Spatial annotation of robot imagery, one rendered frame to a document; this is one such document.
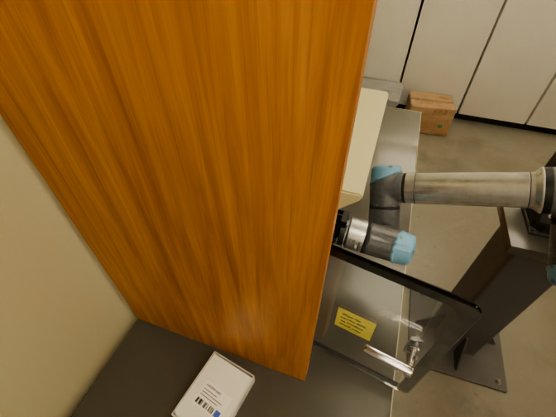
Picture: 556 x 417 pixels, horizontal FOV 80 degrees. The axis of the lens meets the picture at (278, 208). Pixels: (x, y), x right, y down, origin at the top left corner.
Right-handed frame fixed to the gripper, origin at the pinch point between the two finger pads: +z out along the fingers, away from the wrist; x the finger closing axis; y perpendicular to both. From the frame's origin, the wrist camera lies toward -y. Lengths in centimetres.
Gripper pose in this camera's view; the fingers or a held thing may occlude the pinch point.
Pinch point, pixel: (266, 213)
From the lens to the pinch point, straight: 83.2
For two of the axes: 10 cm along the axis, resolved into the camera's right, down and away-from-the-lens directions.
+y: 0.4, -6.8, -7.3
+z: -9.4, -2.7, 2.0
